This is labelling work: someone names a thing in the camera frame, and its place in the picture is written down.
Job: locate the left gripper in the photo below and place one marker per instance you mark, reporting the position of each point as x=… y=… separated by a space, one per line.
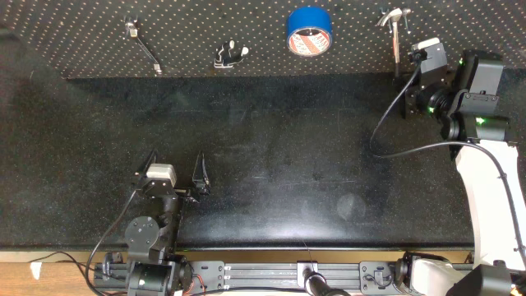
x=160 y=191

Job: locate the black pegboard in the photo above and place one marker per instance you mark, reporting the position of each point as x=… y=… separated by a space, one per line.
x=164 y=37

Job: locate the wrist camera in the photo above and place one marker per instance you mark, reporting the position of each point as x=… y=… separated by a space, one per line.
x=425 y=43
x=161 y=172

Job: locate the metal hook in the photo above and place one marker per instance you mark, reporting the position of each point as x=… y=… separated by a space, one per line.
x=130 y=18
x=222 y=66
x=407 y=20

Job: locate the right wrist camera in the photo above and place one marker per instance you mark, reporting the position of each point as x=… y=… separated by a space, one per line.
x=425 y=43

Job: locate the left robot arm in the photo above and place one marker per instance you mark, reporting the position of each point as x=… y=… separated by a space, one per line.
x=144 y=234

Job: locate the white tape strip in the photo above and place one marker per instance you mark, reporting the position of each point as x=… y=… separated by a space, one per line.
x=36 y=269

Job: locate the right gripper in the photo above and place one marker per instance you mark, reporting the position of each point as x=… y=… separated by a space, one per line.
x=433 y=66

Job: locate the roll of blue tape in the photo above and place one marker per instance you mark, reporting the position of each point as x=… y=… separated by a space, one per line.
x=308 y=20

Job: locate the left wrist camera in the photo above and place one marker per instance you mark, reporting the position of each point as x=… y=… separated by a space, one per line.
x=161 y=172

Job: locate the mounting rail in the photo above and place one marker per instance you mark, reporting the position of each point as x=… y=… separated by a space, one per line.
x=263 y=273

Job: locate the black and white pliers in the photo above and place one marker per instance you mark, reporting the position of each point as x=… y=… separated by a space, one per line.
x=228 y=53

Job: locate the hammer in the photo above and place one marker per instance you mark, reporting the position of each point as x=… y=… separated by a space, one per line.
x=396 y=41

